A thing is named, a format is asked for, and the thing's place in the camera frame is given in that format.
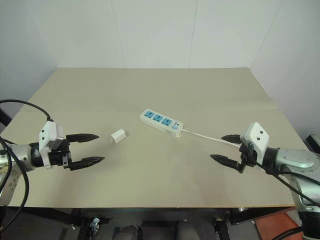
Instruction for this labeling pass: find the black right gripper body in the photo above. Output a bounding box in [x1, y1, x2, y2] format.
[236, 142, 256, 174]

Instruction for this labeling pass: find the white power strip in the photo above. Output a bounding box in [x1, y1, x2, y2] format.
[139, 108, 184, 139]

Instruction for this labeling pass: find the white power strip cord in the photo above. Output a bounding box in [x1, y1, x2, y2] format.
[181, 129, 241, 148]

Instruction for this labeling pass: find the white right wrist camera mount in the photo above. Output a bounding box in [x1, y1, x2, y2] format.
[243, 121, 270, 161]

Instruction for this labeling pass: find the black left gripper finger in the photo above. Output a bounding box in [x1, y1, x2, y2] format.
[65, 133, 100, 144]
[68, 156, 106, 171]

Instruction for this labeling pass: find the dark object at wall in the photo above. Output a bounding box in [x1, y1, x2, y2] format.
[304, 133, 320, 154]

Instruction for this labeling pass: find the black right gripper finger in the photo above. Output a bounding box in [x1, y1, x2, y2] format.
[209, 154, 239, 169]
[220, 134, 242, 145]

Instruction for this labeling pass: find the black table frame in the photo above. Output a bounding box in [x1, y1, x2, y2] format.
[0, 205, 296, 240]

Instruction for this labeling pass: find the dark rounded robot foot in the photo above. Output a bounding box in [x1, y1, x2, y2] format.
[113, 224, 142, 240]

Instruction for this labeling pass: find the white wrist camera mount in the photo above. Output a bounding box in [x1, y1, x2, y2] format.
[243, 121, 270, 161]
[38, 121, 66, 170]

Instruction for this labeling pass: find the white plug adapter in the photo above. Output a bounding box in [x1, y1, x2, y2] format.
[109, 128, 128, 145]

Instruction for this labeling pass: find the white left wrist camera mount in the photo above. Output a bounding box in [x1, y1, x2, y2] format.
[38, 121, 66, 170]

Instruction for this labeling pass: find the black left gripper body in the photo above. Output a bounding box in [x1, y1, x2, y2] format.
[48, 140, 74, 171]

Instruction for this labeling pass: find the silver caster wheel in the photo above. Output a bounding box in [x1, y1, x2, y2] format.
[89, 216, 101, 232]

